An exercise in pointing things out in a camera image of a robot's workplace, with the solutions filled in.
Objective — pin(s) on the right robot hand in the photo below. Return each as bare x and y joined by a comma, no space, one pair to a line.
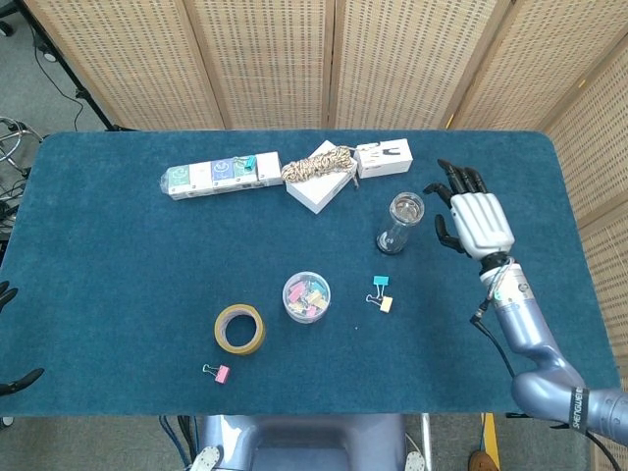
481,221

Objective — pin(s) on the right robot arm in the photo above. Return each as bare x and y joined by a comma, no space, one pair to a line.
525,333

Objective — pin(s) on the clear glass bottle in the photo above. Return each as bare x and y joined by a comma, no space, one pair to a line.
392,238

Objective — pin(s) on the white box with black picture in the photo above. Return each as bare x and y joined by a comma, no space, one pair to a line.
382,164

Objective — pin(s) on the teal binder clip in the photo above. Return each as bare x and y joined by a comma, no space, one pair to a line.
381,280

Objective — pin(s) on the yellow binder clip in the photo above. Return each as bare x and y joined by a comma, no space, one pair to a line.
386,304

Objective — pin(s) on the plain white square box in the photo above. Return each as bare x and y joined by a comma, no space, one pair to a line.
319,193

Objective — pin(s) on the clear jar of binder clips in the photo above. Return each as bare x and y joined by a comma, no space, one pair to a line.
306,297

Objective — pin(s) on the brown shoe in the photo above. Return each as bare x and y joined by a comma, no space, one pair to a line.
480,461

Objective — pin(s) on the wicker folding screen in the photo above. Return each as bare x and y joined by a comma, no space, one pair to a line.
275,64

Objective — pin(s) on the blue robot torso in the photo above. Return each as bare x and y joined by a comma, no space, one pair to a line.
304,441

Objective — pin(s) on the wrapped tissue pack bundle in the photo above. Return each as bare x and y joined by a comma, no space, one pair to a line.
201,179

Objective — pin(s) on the yellow packing tape roll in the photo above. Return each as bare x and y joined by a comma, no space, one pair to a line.
222,341

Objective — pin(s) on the pink binder clip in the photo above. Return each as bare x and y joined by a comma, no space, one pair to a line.
223,374

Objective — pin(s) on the blue tablecloth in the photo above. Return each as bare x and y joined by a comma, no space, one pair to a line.
147,275

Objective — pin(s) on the black stand leg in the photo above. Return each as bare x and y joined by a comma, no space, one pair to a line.
83,93

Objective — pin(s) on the chrome tube frame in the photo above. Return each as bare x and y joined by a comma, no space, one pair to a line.
15,140

